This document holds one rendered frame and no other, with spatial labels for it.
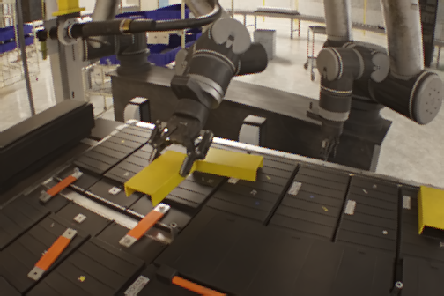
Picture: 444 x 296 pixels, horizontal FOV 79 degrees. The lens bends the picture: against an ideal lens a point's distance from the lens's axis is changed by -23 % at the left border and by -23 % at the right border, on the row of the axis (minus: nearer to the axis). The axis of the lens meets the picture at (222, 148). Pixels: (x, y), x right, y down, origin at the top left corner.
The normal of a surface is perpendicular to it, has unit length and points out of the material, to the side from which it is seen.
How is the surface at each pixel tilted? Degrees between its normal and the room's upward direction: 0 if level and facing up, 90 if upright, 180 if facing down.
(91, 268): 0
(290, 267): 0
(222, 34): 58
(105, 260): 0
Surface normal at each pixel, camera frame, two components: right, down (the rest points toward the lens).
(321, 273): 0.00, -0.89
